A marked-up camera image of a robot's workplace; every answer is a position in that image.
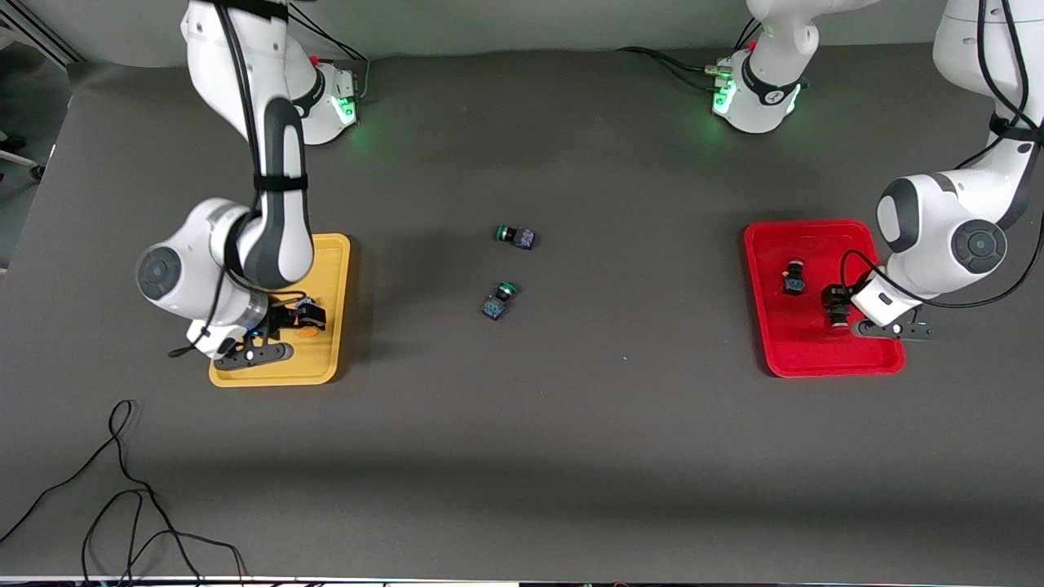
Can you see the yellow push button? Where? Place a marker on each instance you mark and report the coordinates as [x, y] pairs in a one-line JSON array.
[[308, 331]]

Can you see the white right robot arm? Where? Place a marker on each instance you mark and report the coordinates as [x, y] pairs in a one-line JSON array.
[[204, 261]]

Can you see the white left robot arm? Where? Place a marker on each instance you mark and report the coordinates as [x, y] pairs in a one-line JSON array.
[[930, 220]]

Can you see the yellow plastic tray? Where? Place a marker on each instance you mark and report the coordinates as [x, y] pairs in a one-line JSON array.
[[326, 359]]

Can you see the red plastic tray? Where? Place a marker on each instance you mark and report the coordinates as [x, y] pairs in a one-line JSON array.
[[803, 342]]

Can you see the green push button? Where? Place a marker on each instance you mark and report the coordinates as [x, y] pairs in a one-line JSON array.
[[497, 302], [522, 238]]

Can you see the office chair base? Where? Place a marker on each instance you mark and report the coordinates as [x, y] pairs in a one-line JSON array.
[[16, 159]]

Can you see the dark aluminium rail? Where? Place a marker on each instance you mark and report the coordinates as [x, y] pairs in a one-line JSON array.
[[57, 45]]

